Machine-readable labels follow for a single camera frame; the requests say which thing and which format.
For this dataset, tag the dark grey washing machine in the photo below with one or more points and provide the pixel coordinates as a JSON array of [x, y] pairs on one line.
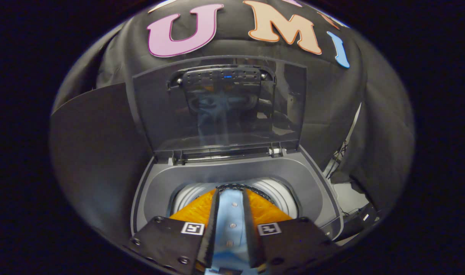
[[163, 187]]

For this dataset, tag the black box on floor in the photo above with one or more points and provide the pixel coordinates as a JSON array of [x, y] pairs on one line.
[[360, 223]]

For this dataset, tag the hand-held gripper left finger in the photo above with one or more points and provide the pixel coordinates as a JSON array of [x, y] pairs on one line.
[[213, 229]]

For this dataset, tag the light blue shirt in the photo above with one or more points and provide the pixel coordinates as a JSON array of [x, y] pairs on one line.
[[232, 225]]

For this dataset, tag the dark cabinet with beige door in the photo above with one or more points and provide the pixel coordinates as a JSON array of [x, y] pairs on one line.
[[94, 152]]

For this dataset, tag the black backdrop cloth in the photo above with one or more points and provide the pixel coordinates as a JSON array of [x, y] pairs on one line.
[[331, 107]]

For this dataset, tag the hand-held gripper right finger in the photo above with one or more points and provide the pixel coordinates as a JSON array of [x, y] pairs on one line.
[[249, 229]]

